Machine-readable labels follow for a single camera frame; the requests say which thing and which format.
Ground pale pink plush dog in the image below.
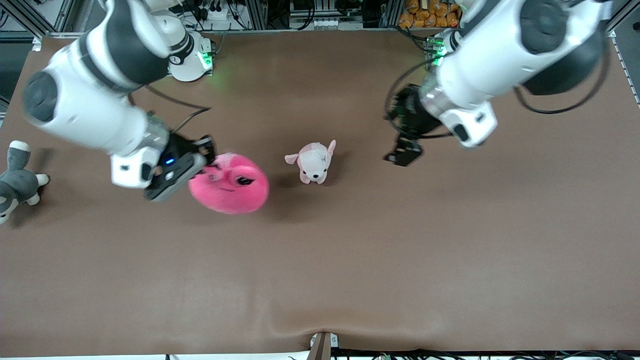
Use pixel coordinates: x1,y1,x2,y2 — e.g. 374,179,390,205
284,139,337,186

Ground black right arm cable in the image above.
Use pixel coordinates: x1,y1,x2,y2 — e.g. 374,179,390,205
127,85,211,136

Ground orange packaged items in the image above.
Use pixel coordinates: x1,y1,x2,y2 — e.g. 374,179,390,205
397,0,463,29

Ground white power strip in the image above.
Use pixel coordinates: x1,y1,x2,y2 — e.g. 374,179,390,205
197,4,232,22
289,17,342,31

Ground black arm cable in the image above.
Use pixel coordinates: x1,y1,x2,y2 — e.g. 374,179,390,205
384,35,612,141
127,85,211,136

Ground grey white plush husky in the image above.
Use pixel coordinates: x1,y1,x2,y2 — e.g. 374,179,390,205
0,140,50,225

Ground brown table cover mat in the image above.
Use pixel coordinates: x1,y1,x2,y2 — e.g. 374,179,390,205
0,27,640,358

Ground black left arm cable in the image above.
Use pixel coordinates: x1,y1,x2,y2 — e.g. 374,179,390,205
384,35,612,141

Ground metal table edge bracket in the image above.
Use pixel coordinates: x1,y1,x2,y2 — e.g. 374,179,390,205
306,331,340,360

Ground bright pink plush toy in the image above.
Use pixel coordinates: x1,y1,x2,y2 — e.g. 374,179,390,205
188,152,271,216

